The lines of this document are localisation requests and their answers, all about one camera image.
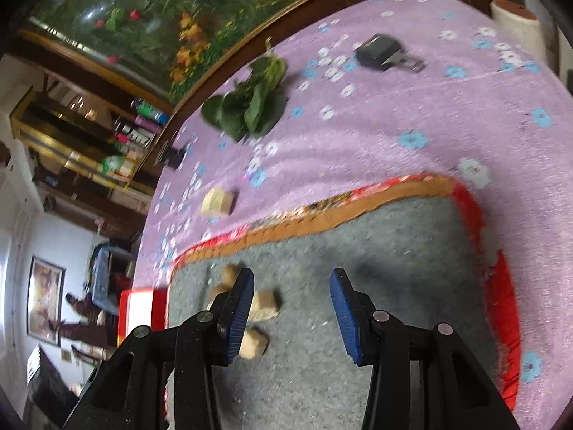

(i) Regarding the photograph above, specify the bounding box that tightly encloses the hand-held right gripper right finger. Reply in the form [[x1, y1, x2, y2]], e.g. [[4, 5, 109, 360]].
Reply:
[[329, 267, 522, 430]]

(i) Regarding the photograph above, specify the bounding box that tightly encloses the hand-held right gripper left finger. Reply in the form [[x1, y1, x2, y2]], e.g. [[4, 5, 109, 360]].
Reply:
[[63, 267, 256, 430]]

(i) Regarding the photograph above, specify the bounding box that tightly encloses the grey felt mat orange border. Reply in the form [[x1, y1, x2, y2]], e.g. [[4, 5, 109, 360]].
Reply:
[[163, 174, 522, 430]]

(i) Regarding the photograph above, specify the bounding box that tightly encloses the red and white box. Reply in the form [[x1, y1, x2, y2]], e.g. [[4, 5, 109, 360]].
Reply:
[[117, 289, 168, 348]]

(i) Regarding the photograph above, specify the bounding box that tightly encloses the blue plastic crate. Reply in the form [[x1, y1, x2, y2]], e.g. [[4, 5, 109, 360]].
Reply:
[[92, 246, 114, 312]]

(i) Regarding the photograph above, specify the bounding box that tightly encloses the small black clip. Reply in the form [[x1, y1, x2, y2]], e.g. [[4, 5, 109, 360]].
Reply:
[[161, 143, 189, 171]]

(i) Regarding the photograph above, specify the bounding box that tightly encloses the purple floral tablecloth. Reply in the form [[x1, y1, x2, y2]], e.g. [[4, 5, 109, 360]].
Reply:
[[134, 0, 565, 413]]

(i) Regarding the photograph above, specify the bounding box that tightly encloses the green packet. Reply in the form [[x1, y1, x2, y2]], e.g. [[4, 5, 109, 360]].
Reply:
[[101, 154, 127, 175]]

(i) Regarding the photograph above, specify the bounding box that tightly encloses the leafy green vegetable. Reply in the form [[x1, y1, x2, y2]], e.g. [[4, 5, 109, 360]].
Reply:
[[201, 38, 288, 142]]

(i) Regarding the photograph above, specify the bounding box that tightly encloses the steel thermos flask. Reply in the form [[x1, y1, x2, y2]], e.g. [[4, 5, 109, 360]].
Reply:
[[114, 119, 153, 145]]

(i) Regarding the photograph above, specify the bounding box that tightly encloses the green and blue bottle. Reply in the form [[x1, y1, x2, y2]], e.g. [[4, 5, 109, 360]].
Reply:
[[132, 99, 171, 121]]

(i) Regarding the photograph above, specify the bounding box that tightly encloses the glass case with artificial plants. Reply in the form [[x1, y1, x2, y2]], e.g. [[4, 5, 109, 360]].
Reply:
[[20, 0, 372, 106]]

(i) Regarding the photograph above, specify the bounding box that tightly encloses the cream cylinder with red top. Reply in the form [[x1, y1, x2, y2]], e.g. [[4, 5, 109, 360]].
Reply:
[[489, 0, 549, 52]]

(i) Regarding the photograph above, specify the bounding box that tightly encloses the framed wall picture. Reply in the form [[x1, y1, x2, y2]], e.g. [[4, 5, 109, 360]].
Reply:
[[27, 255, 67, 347]]

